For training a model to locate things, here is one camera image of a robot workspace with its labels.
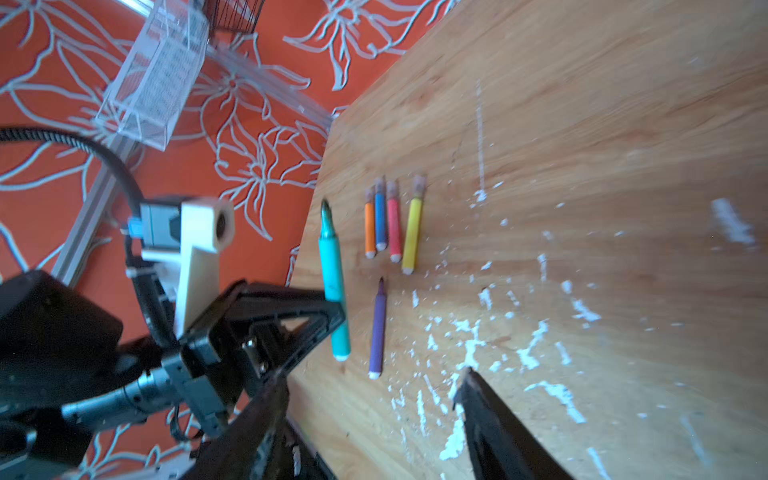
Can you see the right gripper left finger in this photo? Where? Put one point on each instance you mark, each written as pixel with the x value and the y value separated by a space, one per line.
pixel 253 445

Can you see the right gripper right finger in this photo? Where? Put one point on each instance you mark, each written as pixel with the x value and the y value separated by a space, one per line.
pixel 499 444

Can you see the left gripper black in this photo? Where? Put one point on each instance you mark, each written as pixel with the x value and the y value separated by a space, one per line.
pixel 246 335

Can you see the green marker pen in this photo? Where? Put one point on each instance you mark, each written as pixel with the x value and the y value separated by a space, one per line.
pixel 333 280

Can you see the purple marker pen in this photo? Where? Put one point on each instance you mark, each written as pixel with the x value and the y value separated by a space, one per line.
pixel 378 331

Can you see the orange marker pen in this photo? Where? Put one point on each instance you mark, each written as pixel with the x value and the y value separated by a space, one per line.
pixel 370 225

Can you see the yellow marker pen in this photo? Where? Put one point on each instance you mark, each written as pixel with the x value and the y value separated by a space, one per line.
pixel 413 226

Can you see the blue marker pen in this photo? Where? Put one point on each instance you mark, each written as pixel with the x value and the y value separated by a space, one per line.
pixel 381 232

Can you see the pink marker pen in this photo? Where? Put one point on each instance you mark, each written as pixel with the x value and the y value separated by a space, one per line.
pixel 393 219

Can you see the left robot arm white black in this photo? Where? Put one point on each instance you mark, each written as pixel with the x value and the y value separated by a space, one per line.
pixel 66 374

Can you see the white mesh basket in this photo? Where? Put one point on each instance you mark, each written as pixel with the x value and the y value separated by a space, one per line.
pixel 146 99

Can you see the black wire basket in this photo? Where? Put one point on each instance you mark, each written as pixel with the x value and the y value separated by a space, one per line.
pixel 232 16

